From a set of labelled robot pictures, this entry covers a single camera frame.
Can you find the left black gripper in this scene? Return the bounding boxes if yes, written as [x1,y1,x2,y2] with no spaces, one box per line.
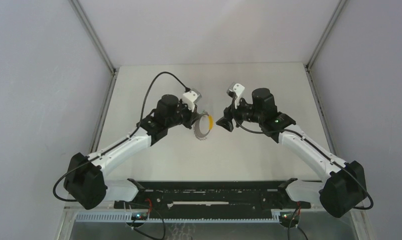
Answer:
[165,99,201,130]

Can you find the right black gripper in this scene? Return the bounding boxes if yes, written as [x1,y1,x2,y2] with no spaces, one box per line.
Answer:
[215,95,263,133]

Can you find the silver keyring with chain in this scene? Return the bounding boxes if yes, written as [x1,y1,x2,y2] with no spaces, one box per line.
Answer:
[193,111,211,141]

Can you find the yellow capped key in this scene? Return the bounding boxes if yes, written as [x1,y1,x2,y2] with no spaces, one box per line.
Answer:
[208,115,214,131]

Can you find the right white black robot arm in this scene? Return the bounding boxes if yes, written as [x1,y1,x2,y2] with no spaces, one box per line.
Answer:
[216,83,374,218]

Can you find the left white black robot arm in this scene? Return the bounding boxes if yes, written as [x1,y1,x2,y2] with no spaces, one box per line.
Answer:
[63,90,202,210]

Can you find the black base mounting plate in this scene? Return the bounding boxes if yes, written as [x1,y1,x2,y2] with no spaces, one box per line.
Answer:
[113,180,311,221]

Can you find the left green circuit board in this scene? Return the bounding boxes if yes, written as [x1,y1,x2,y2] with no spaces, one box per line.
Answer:
[131,212,149,222]

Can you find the green circuit board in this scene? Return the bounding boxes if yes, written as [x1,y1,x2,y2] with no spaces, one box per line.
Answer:
[131,212,149,222]
[279,213,299,223]

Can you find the right green circuit board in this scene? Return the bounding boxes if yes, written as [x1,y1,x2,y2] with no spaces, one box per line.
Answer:
[279,213,299,223]

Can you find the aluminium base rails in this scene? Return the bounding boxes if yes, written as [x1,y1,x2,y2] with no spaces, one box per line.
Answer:
[63,188,366,213]

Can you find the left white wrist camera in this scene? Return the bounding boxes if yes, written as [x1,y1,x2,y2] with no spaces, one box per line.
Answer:
[181,88,202,112]

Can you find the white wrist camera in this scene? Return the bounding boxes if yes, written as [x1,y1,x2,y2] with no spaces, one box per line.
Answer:
[181,88,202,112]
[226,82,245,106]

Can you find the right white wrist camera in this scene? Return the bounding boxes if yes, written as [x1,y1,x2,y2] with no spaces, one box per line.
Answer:
[226,82,245,106]

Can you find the left black camera cable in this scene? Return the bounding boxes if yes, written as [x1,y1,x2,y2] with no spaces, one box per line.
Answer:
[52,71,192,203]

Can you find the black camera cable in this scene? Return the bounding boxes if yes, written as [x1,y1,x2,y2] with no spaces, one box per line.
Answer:
[231,96,374,211]
[52,71,192,203]

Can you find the right black camera cable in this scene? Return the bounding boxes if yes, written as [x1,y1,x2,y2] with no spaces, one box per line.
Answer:
[231,96,374,211]

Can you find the white slotted cable duct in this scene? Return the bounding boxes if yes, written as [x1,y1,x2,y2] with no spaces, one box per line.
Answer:
[75,212,281,223]

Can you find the right aluminium frame post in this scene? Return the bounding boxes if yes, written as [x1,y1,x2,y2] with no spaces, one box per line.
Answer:
[305,0,349,72]

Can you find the aluminium frame post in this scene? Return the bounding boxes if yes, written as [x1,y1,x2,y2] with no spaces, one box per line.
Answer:
[305,0,349,72]
[68,0,117,75]

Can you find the left aluminium frame post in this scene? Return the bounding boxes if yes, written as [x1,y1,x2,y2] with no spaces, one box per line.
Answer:
[68,0,117,75]

